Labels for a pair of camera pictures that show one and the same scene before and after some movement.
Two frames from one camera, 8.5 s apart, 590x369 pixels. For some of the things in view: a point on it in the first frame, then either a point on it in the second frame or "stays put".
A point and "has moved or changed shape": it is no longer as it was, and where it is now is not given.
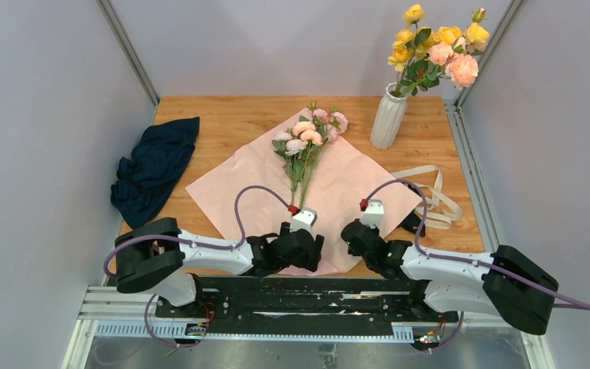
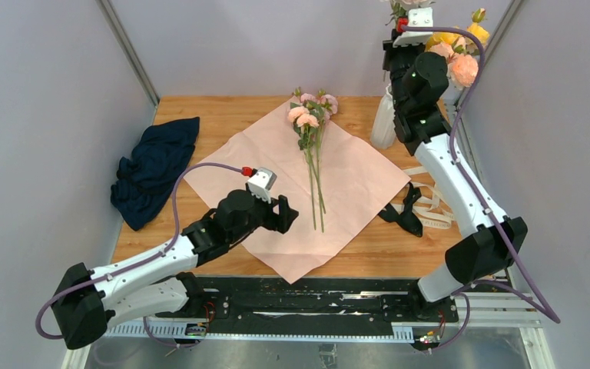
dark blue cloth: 149,174 stays put
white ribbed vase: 389,118 stays put
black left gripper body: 309,261 -> 258,218
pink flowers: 302,145 has moved or changed shape
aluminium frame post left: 129,51 stays put
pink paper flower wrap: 341,179 has moved or changed shape
